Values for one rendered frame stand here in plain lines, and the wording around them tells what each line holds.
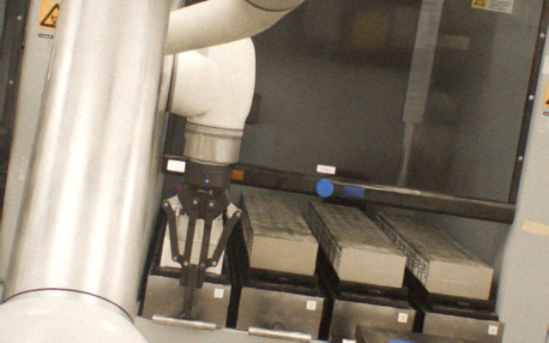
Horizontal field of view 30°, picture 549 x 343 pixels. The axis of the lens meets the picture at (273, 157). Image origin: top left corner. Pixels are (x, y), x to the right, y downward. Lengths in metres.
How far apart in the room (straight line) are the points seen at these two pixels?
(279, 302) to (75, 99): 0.91
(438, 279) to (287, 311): 0.28
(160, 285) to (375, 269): 0.37
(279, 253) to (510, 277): 0.41
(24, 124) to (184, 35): 0.48
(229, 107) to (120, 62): 0.71
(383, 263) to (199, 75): 0.47
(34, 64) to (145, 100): 0.89
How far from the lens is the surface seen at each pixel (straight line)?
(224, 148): 1.59
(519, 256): 1.85
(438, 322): 1.75
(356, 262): 1.78
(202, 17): 1.34
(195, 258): 1.71
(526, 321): 1.88
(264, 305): 1.70
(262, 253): 1.76
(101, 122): 0.84
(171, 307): 1.69
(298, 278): 1.73
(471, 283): 1.83
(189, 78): 1.57
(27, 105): 1.76
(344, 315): 1.72
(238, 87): 1.58
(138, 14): 0.93
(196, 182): 1.60
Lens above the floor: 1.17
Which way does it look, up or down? 5 degrees down
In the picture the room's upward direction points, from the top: 9 degrees clockwise
